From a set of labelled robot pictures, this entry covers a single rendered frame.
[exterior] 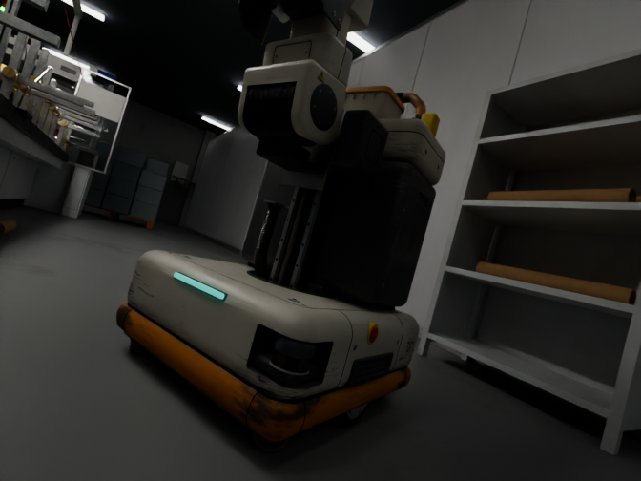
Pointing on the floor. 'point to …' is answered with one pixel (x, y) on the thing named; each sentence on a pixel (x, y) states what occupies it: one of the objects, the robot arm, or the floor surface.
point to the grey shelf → (551, 240)
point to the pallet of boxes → (153, 176)
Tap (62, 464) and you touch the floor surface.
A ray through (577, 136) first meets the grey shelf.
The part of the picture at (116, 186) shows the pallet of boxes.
